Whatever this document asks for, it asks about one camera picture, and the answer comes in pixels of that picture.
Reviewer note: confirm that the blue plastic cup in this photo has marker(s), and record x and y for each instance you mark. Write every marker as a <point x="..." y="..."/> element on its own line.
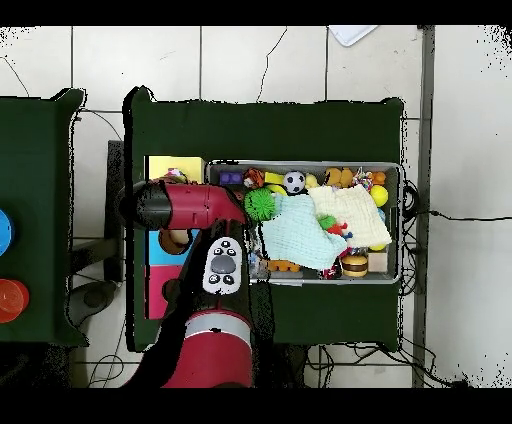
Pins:
<point x="4" y="232"/>

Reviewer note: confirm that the colourful dotted cloth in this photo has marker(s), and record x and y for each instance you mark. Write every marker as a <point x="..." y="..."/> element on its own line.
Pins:
<point x="175" y="173"/>

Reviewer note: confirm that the dark green tablecloth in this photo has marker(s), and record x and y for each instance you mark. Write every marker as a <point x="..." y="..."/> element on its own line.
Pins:
<point x="264" y="132"/>
<point x="36" y="160"/>

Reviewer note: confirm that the toy hamburger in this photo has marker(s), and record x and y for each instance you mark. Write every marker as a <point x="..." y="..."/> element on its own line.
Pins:
<point x="354" y="265"/>

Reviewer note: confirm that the cream muslin cloth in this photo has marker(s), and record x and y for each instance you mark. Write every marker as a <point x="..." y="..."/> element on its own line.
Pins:
<point x="356" y="208"/>

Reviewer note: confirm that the brown plush teddy bear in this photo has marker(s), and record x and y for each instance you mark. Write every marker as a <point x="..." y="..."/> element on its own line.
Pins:
<point x="338" y="177"/>

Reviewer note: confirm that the dark grey stand base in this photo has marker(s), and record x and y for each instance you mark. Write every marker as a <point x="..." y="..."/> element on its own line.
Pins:
<point x="94" y="298"/>

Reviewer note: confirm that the yellow foam block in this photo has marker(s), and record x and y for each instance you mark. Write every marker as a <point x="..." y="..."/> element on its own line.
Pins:
<point x="274" y="178"/>

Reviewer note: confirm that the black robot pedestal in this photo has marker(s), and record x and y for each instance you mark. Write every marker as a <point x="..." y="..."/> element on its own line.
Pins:
<point x="280" y="368"/>

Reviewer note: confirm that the green spiky rubber ball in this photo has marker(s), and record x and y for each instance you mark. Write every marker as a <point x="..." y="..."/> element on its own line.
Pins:
<point x="260" y="204"/>

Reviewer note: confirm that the multicolour spiky caterpillar toy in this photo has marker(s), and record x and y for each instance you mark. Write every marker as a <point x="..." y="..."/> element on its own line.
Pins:
<point x="327" y="221"/>

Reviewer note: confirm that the wooden box with three holes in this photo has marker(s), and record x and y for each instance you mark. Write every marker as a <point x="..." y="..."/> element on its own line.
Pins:
<point x="192" y="168"/>

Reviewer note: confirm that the yellow plastic ball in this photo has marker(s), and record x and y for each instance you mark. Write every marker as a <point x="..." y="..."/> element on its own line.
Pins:
<point x="378" y="196"/>

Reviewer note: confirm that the black and white soccer ball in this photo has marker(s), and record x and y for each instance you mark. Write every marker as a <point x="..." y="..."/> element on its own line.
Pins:
<point x="294" y="182"/>

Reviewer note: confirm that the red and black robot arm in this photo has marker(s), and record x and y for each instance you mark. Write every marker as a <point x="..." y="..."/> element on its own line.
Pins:
<point x="192" y="204"/>

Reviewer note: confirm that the white tray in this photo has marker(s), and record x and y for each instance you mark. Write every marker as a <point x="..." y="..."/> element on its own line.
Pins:
<point x="352" y="34"/>

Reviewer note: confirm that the orange tiger plush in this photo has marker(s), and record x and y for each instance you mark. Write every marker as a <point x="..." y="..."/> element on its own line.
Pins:
<point x="254" y="176"/>

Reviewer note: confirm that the black upright panel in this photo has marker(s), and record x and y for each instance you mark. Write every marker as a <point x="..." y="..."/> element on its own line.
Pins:
<point x="115" y="248"/>

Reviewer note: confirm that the mint green muslin cloth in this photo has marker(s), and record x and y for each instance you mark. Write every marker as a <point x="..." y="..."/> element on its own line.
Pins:
<point x="300" y="236"/>

